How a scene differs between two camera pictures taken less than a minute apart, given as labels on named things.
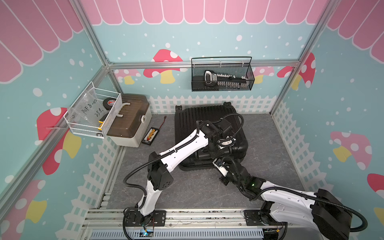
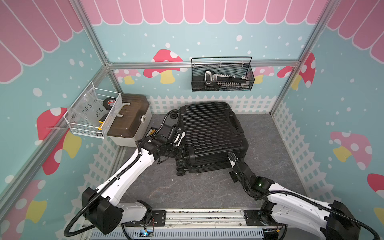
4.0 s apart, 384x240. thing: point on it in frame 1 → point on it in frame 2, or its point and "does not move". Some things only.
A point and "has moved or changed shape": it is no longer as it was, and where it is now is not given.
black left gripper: [215, 154] → [172, 156]
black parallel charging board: [150, 136] does not move
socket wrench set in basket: [212, 78] does not move
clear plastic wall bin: [93, 112] does not move
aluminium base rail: [183, 224] does not move
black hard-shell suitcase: [185, 122] has moved or changed shape
